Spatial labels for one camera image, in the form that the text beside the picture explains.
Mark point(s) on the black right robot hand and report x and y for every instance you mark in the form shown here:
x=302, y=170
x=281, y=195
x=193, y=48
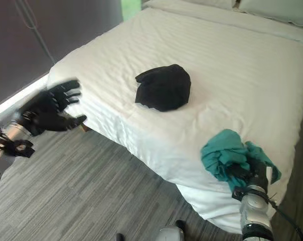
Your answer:
x=251, y=173

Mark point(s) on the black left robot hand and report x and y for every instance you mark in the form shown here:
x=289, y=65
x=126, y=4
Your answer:
x=50, y=108

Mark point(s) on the teal cloth garment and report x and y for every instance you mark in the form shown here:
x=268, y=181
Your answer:
x=225, y=157

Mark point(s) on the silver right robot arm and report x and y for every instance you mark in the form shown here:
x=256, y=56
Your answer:
x=255, y=213

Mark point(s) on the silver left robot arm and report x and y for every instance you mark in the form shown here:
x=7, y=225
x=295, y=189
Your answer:
x=9, y=140

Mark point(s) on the wooden bed leg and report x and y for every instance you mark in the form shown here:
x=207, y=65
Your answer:
x=84, y=128

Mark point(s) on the white bed duvet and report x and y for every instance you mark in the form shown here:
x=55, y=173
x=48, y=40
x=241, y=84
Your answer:
x=191, y=88

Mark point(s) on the dark robot foot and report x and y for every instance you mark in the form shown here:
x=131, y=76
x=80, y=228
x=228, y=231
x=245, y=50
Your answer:
x=120, y=237
x=181, y=225

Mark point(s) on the silver robot leg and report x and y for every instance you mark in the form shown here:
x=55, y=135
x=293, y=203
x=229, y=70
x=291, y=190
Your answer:
x=170, y=233

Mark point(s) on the black cloth garment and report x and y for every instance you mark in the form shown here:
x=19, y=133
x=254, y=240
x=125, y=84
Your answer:
x=164, y=88

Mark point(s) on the white pillow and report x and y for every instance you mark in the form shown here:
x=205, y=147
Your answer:
x=279, y=10

